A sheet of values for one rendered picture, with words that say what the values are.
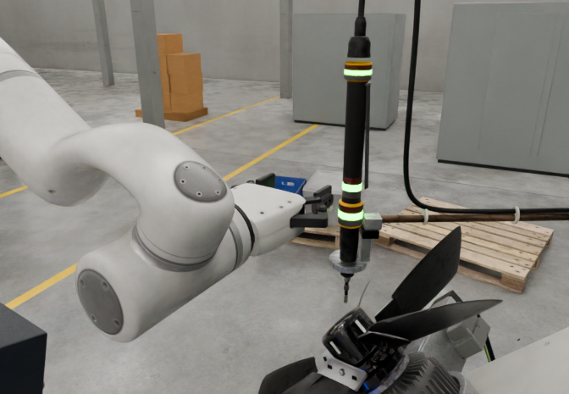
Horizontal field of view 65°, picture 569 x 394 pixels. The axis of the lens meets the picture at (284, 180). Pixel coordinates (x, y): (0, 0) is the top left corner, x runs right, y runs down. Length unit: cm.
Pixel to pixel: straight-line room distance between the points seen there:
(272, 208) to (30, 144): 25
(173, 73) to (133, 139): 866
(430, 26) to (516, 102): 697
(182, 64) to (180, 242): 855
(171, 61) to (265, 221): 859
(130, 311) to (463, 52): 604
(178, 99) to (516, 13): 589
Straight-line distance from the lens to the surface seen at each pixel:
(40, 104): 53
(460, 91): 633
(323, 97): 837
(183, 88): 901
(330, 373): 102
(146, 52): 690
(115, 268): 39
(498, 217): 90
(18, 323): 121
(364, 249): 84
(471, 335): 125
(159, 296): 40
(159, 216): 37
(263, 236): 50
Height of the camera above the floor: 187
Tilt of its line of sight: 20 degrees down
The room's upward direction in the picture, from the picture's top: straight up
